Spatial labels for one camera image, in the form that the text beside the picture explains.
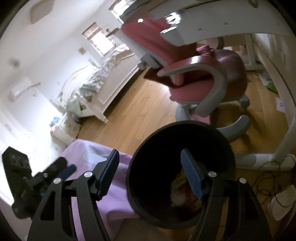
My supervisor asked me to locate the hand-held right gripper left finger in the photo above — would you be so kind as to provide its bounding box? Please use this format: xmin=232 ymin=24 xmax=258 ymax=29
xmin=26 ymin=149 xmax=120 ymax=241

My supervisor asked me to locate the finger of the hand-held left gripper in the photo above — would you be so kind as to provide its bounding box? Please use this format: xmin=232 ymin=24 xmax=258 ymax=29
xmin=45 ymin=157 xmax=67 ymax=180
xmin=60 ymin=164 xmax=77 ymax=181

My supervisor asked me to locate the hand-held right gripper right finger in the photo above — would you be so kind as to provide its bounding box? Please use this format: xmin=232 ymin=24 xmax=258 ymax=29
xmin=180 ymin=149 xmax=273 ymax=241

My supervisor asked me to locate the black trash bin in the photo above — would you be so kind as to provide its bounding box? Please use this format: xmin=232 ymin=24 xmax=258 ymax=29
xmin=126 ymin=122 xmax=236 ymax=224

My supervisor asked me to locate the purple table cloth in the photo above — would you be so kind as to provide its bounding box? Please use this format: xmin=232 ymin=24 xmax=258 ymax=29
xmin=62 ymin=139 xmax=140 ymax=241

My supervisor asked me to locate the white nightstand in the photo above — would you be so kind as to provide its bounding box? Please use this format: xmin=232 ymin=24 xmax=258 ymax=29
xmin=52 ymin=113 xmax=80 ymax=142

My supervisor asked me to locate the white air conditioner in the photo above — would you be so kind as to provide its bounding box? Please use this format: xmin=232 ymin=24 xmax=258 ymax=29
xmin=9 ymin=77 xmax=33 ymax=100

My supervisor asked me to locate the white wooden bed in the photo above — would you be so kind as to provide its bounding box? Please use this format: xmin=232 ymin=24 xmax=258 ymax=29
xmin=61 ymin=45 xmax=141 ymax=123

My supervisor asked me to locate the floral quilt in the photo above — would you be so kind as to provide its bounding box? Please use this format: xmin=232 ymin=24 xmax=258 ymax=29
xmin=67 ymin=45 xmax=130 ymax=109

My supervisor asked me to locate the pink and grey desk chair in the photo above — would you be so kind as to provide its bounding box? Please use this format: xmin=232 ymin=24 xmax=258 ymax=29
xmin=120 ymin=16 xmax=251 ymax=142

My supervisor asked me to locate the window with closed brown blind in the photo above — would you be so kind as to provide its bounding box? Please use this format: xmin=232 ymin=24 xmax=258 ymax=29
xmin=82 ymin=22 xmax=116 ymax=55

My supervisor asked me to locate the white desk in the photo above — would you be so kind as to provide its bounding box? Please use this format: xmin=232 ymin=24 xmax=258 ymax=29
xmin=148 ymin=0 xmax=296 ymax=172

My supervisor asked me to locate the black cable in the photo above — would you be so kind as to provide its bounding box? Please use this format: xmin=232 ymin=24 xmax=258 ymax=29
xmin=251 ymin=160 xmax=296 ymax=209

